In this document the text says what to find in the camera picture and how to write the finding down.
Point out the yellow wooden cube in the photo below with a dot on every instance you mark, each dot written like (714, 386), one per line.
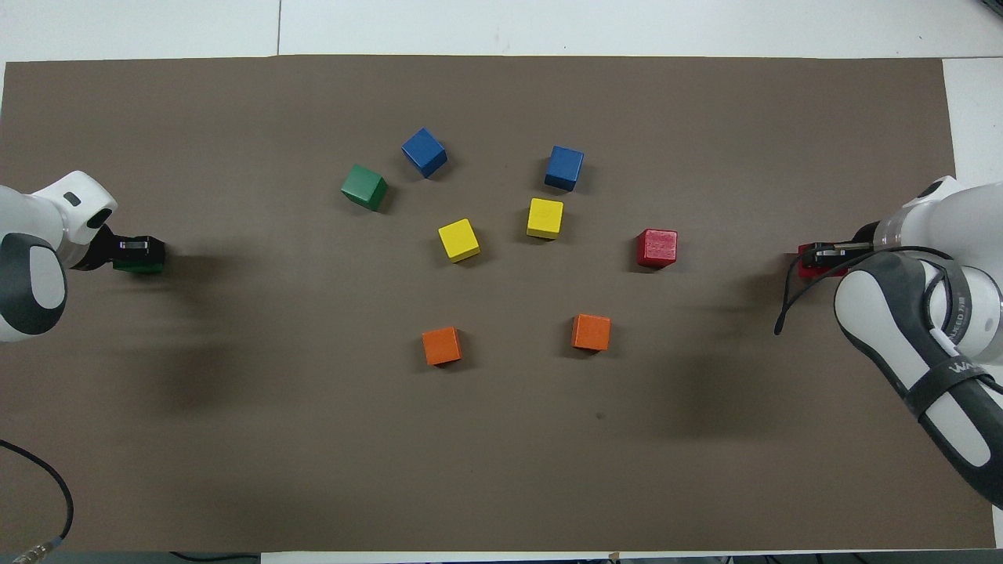
(544, 218)
(458, 240)

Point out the red wooden cube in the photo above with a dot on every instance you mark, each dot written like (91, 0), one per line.
(807, 268)
(657, 248)

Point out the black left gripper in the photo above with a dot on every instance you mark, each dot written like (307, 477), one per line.
(117, 249)

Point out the green wooden cube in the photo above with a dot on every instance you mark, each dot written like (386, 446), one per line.
(364, 186)
(141, 268)

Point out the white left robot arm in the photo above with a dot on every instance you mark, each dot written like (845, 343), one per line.
(47, 219)

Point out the orange wooden cube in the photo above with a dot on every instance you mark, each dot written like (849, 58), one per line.
(441, 345)
(591, 332)

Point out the blue wooden cube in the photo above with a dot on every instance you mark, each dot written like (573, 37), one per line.
(424, 150)
(564, 164)

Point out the brown table mat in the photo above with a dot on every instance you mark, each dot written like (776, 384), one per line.
(501, 439)

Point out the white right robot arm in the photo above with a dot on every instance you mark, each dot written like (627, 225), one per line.
(940, 368)

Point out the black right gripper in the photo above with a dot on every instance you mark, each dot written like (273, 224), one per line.
(848, 255)

